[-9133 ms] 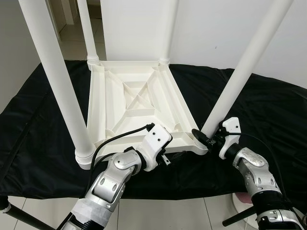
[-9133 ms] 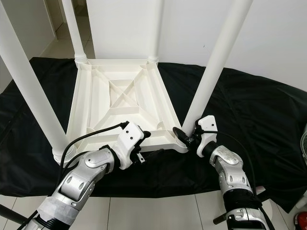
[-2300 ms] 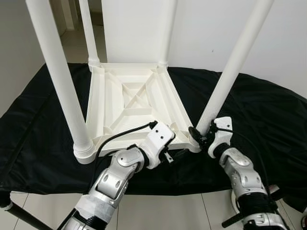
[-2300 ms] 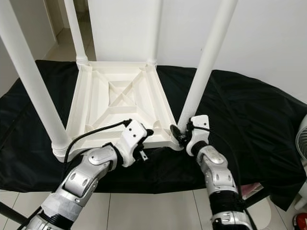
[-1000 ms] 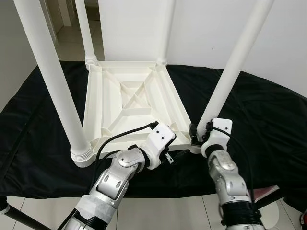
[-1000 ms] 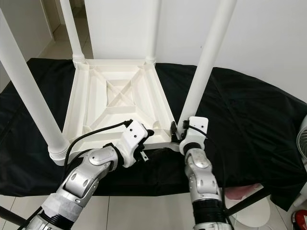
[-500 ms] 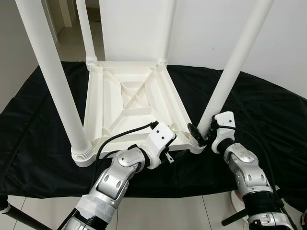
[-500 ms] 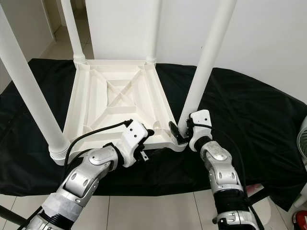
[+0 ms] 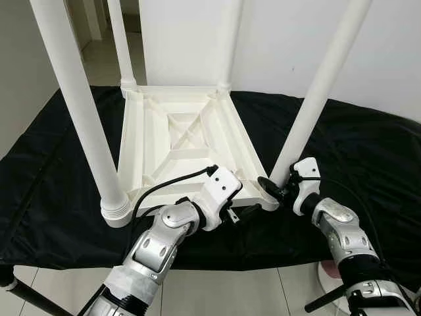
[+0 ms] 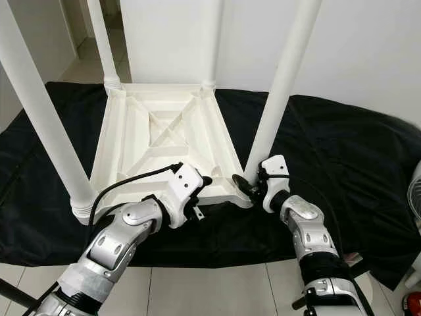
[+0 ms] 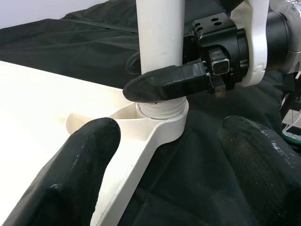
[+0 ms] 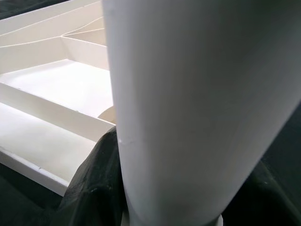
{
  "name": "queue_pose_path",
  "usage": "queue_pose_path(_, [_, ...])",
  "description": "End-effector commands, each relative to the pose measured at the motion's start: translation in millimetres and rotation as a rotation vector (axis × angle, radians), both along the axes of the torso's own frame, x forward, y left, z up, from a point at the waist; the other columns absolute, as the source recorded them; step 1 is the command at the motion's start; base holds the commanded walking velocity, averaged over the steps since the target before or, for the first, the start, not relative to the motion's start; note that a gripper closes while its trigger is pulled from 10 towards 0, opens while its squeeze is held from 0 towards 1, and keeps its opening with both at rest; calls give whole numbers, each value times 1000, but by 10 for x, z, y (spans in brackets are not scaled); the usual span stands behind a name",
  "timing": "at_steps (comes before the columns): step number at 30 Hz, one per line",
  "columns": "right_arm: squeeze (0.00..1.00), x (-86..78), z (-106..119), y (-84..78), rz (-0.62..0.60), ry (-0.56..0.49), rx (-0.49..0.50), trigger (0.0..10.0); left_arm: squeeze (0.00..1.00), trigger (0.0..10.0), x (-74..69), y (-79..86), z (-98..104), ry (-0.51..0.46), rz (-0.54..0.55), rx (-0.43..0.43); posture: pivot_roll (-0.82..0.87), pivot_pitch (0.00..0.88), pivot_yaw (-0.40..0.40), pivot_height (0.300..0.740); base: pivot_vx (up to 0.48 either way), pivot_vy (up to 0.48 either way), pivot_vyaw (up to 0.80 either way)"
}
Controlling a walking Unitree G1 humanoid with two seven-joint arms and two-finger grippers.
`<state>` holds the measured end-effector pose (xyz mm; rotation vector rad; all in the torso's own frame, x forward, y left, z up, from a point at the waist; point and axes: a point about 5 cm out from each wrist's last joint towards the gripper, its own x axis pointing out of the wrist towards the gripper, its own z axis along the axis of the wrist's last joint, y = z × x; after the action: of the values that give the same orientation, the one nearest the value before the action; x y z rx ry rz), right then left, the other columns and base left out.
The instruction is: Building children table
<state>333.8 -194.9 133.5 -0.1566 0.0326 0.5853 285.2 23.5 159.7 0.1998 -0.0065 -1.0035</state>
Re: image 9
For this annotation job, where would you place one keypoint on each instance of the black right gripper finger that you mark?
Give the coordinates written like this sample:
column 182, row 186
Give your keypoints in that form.
column 268, row 187

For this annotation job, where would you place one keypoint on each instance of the white plastic table top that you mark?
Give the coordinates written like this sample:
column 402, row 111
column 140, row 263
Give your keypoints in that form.
column 151, row 164

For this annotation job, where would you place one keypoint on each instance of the white plastic table leg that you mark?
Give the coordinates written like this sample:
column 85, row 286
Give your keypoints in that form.
column 122, row 46
column 322, row 85
column 79, row 112
column 230, row 46

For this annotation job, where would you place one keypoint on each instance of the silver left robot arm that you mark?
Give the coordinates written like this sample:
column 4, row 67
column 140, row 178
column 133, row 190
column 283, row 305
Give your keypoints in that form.
column 158, row 250

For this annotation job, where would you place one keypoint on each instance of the white standing fan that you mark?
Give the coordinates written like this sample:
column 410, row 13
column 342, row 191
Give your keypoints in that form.
column 329, row 273

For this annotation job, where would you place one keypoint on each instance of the black metal table leg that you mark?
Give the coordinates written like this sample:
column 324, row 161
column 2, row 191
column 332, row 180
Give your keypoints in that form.
column 33, row 296
column 329, row 299

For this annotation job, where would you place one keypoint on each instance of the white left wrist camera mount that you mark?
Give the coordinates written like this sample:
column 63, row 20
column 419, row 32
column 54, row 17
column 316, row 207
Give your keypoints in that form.
column 220, row 191

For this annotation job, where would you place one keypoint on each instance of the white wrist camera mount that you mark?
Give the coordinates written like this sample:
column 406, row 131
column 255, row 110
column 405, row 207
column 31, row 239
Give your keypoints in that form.
column 306, row 171
column 220, row 191

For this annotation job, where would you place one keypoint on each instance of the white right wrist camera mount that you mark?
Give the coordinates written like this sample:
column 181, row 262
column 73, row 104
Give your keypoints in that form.
column 306, row 171

